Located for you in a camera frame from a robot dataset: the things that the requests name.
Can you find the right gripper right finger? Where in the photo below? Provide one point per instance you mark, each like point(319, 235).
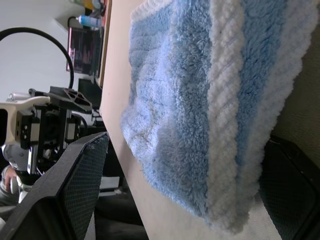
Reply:
point(292, 195)

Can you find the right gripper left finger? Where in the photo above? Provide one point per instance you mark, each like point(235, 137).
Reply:
point(62, 195)

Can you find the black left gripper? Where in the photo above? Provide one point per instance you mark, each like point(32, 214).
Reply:
point(50, 130)

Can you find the light blue towel white trim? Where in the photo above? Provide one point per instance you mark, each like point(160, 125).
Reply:
point(175, 100)

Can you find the dark computer monitor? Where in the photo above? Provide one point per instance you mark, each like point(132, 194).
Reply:
point(85, 50)

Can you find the clear bottle blue liquid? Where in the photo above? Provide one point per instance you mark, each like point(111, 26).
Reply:
point(91, 20)

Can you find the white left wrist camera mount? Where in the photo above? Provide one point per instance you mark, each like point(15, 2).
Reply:
point(12, 125)

